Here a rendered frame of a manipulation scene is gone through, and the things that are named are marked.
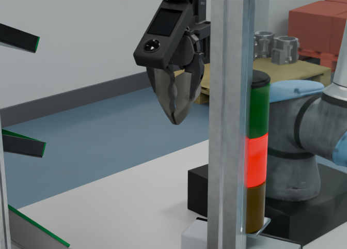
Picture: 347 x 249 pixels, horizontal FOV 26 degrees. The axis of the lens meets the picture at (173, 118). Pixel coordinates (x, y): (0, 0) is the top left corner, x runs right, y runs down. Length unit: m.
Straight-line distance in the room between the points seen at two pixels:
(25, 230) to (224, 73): 0.56
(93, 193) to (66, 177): 2.21
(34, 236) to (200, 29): 0.40
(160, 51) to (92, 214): 0.72
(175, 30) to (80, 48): 3.96
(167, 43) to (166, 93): 0.12
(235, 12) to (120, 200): 1.13
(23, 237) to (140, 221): 0.53
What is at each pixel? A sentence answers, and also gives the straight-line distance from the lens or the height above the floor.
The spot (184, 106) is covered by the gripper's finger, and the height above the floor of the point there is 1.26.
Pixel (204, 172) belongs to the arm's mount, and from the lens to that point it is 1.65.
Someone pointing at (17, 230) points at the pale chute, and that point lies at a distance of 1.14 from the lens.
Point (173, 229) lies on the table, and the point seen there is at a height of 0.86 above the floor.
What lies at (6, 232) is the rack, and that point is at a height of 1.12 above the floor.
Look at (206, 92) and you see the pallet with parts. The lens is 4.99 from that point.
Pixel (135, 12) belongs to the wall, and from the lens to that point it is 5.26.
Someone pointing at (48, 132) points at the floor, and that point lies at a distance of 4.63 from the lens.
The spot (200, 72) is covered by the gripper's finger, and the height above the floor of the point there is 1.31.
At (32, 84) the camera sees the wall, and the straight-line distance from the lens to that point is 4.83.
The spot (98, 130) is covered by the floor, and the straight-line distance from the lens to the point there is 4.63.
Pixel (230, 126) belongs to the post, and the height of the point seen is 1.38.
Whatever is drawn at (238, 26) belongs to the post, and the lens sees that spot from 0.66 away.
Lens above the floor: 1.62
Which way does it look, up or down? 20 degrees down
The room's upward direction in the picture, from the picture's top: straight up
